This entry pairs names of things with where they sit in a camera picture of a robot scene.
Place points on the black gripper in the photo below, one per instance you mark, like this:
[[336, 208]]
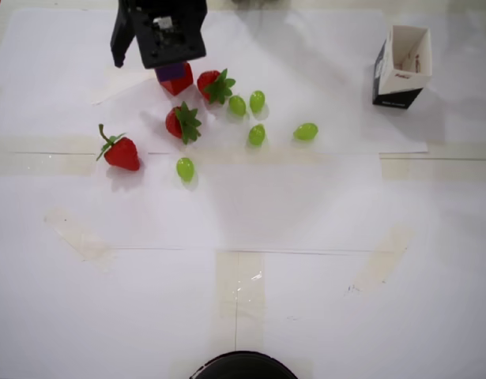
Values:
[[119, 43]]

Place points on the purple cube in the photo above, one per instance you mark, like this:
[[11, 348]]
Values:
[[170, 73]]

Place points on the red cube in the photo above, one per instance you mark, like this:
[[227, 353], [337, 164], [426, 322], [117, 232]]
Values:
[[179, 85]]

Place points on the strawberry with spiky leaves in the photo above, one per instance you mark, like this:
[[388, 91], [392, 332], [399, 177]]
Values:
[[172, 123], [206, 81]]

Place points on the strawberry with long green stem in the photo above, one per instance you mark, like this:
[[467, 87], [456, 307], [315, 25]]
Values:
[[122, 154]]

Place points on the green grape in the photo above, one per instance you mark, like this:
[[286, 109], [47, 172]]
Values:
[[257, 101], [185, 169], [237, 106], [257, 134], [306, 132]]

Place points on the open white and black carton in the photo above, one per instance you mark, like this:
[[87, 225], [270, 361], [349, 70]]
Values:
[[396, 92]]

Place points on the black round object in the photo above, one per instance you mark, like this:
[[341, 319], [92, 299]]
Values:
[[242, 367]]

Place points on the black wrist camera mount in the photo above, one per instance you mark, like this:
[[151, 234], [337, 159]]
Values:
[[175, 51]]

